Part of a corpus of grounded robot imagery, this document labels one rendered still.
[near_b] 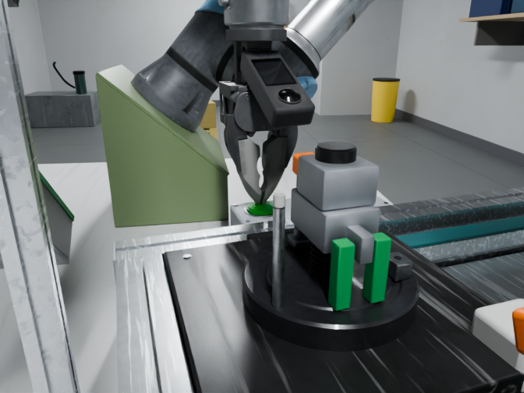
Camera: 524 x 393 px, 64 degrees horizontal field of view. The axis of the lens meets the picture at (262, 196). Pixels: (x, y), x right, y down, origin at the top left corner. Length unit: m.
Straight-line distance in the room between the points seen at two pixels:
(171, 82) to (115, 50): 7.74
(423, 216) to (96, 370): 0.41
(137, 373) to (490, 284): 0.38
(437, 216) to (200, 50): 0.49
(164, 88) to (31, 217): 0.59
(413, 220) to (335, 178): 0.29
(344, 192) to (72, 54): 8.49
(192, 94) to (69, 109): 6.06
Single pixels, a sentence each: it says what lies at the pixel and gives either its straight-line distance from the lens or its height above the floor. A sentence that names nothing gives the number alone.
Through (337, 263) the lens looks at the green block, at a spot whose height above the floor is 1.03.
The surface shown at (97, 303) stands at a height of 0.86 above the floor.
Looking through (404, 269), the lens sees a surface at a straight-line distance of 0.35.
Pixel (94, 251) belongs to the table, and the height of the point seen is 0.86.
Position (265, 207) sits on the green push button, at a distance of 0.54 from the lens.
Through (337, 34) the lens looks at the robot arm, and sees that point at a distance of 0.81.
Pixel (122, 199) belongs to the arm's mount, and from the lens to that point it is 0.77.
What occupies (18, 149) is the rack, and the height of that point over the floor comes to 1.12.
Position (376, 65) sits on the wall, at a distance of 7.58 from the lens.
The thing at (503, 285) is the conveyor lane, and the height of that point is 0.92.
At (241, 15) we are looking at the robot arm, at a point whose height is 1.19.
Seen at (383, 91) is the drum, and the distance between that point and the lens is 6.81.
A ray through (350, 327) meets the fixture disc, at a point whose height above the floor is 0.99.
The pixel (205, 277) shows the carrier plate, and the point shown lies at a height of 0.97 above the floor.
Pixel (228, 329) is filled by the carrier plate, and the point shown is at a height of 0.97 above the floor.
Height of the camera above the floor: 1.17
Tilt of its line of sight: 20 degrees down
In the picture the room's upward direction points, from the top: straight up
